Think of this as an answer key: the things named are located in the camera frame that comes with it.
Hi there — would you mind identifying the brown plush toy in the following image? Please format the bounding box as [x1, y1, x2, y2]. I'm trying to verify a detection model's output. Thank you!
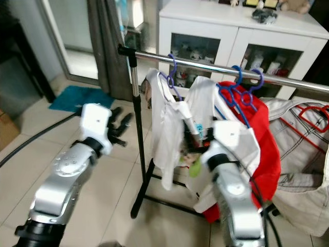
[280, 0, 312, 14]

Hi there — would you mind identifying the purple plastic hanger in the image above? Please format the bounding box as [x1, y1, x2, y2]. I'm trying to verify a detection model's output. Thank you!
[159, 53, 183, 101]

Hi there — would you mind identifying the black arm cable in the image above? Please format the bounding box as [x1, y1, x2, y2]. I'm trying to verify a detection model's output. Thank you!
[0, 114, 79, 166]
[252, 175, 283, 247]

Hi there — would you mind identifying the black desk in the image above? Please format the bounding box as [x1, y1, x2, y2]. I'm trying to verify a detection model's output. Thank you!
[0, 23, 57, 103]

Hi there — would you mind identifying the red garment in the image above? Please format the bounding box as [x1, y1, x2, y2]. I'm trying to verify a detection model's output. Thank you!
[203, 81, 282, 223]

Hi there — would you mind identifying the dark grey storage box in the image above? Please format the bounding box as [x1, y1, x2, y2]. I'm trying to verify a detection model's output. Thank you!
[0, 69, 44, 116]

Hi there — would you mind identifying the grey curtain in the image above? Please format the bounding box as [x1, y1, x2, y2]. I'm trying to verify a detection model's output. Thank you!
[86, 0, 132, 101]

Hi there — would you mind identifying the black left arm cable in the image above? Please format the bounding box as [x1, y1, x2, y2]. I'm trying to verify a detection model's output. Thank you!
[0, 114, 79, 166]

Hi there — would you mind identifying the blue plastic hanger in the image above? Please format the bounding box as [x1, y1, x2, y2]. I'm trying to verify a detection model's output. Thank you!
[246, 68, 265, 106]
[217, 65, 258, 127]

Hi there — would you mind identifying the teal floor mat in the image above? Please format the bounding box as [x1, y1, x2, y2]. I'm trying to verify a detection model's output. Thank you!
[49, 85, 98, 111]

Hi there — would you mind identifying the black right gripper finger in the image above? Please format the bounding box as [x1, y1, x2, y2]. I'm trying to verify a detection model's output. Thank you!
[188, 121, 204, 147]

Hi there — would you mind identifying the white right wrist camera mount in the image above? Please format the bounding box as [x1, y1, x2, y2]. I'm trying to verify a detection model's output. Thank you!
[200, 121, 243, 168]

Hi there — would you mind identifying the small white shirt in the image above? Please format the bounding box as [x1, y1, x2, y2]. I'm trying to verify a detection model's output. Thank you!
[144, 69, 191, 191]

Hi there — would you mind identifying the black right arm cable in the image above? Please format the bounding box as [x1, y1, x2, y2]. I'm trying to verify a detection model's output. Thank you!
[252, 175, 283, 247]

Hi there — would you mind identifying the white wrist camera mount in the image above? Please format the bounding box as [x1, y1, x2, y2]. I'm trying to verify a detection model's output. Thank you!
[81, 103, 115, 155]
[200, 121, 243, 168]

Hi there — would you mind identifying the beige jacket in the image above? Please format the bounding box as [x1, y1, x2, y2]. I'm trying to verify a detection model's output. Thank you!
[262, 98, 329, 237]

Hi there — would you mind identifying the red plastic hanger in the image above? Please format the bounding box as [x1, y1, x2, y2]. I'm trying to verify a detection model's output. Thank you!
[280, 103, 329, 155]

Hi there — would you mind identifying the white framed glass door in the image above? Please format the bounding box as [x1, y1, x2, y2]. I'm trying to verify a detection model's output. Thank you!
[39, 0, 98, 78]

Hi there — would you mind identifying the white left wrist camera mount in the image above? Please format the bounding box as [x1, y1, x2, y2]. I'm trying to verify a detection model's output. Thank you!
[81, 103, 115, 155]

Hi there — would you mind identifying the brown cardboard box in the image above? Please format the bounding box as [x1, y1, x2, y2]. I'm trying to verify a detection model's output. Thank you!
[0, 111, 21, 152]

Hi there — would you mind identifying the white glass-door cabinet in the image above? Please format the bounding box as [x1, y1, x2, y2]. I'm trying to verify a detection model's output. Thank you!
[157, 0, 329, 98]

